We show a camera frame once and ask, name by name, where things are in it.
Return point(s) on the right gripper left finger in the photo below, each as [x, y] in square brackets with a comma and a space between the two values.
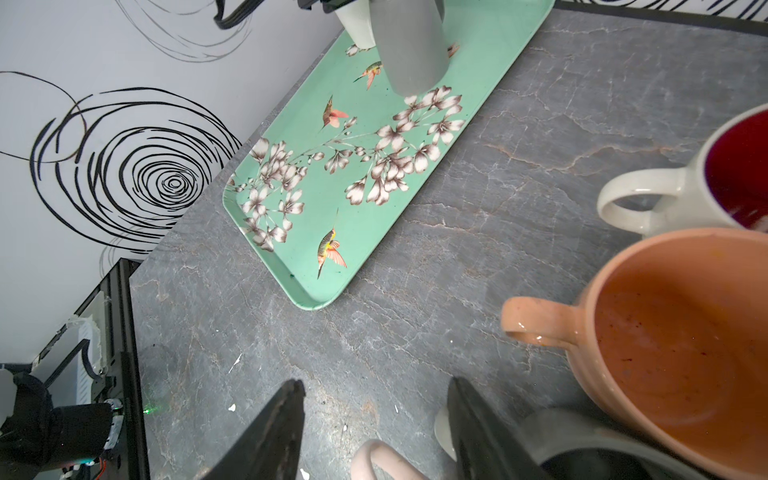
[269, 448]

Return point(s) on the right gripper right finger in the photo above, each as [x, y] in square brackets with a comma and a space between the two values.
[484, 446]

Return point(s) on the tall grey mug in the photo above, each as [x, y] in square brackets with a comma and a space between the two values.
[568, 445]

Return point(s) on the pink mug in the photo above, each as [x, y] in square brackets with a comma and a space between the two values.
[376, 453]

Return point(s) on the beige and salmon mug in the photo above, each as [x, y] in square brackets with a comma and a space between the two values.
[670, 338]

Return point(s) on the white mug red inside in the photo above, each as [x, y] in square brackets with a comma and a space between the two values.
[724, 185]

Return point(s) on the small grey mug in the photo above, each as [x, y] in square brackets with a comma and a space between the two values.
[410, 40]

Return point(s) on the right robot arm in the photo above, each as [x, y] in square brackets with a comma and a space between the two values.
[36, 436]

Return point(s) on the white ribbed mug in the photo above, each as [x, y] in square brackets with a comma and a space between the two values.
[356, 19]

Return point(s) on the green floral tray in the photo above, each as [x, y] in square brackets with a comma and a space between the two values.
[322, 186]

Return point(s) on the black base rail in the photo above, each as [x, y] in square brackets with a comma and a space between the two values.
[105, 318]

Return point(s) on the white slotted cable duct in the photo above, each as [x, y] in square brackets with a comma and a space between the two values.
[87, 360]

